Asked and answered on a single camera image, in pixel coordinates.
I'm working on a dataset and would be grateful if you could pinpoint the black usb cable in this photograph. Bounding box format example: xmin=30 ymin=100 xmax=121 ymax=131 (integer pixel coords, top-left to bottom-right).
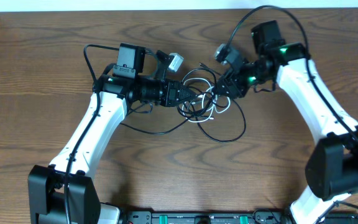
xmin=119 ymin=62 xmax=223 ymax=136
xmin=194 ymin=96 xmax=247 ymax=144

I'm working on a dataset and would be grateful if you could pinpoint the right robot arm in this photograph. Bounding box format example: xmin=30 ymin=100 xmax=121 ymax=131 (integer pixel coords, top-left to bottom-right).
xmin=214 ymin=21 xmax=358 ymax=223

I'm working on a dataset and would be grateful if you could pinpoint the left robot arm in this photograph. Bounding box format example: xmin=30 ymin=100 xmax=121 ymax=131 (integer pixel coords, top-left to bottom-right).
xmin=28 ymin=43 xmax=195 ymax=223

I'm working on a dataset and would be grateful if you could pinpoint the right camera black cable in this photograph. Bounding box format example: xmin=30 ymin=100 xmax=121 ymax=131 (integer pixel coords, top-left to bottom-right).
xmin=227 ymin=5 xmax=358 ymax=224

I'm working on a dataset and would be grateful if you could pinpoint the camera black cable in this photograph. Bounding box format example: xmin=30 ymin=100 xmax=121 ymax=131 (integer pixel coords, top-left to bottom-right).
xmin=227 ymin=5 xmax=358 ymax=224
xmin=63 ymin=43 xmax=121 ymax=224

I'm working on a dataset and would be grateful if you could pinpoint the left camera black cable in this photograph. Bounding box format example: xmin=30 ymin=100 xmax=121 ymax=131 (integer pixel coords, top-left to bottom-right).
xmin=63 ymin=43 xmax=121 ymax=224

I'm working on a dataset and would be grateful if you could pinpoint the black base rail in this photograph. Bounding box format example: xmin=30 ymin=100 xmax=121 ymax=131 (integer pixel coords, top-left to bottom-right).
xmin=98 ymin=203 xmax=358 ymax=224

